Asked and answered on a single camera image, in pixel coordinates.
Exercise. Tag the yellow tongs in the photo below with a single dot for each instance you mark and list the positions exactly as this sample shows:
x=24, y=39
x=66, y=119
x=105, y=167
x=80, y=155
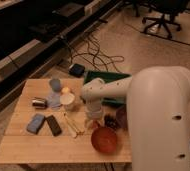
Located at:
x=73, y=127

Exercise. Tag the black rectangular block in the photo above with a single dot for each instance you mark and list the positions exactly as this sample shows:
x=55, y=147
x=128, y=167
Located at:
x=54, y=126

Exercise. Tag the small yellow object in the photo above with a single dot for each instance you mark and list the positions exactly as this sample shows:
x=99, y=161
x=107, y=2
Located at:
x=65, y=90

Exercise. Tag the red pepper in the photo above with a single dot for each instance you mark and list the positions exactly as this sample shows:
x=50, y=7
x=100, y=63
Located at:
x=95, y=125

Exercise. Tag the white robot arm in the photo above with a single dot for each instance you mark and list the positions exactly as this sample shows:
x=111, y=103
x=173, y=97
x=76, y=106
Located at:
x=156, y=99

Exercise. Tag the black power box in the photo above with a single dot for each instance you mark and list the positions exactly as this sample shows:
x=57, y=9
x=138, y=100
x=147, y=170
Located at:
x=77, y=70

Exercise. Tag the orange plastic bowl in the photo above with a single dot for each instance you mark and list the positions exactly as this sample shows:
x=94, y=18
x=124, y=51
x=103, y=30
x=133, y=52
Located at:
x=104, y=140

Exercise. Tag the purple bowl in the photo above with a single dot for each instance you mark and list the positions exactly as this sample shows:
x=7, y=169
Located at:
x=121, y=117

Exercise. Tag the silver metal can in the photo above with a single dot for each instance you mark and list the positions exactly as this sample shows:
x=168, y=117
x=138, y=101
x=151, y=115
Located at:
x=39, y=103

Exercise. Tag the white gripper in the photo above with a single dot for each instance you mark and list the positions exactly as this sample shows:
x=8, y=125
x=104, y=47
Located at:
x=94, y=112

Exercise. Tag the wooden table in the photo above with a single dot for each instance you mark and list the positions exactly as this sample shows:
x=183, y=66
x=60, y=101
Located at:
x=20, y=147

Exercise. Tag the black office chair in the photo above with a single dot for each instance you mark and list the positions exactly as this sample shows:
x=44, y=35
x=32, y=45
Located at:
x=169, y=9

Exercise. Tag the blue sponge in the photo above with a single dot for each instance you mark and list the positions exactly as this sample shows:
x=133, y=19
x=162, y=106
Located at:
x=36, y=123

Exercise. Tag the blue plastic cup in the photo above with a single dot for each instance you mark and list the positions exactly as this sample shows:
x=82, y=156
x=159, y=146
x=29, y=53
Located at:
x=55, y=84

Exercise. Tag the green plastic tray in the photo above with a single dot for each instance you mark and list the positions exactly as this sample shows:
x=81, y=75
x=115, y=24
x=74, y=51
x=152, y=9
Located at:
x=107, y=77

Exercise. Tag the dark grape bunch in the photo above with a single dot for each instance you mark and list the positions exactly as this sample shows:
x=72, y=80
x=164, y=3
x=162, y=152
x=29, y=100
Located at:
x=111, y=122

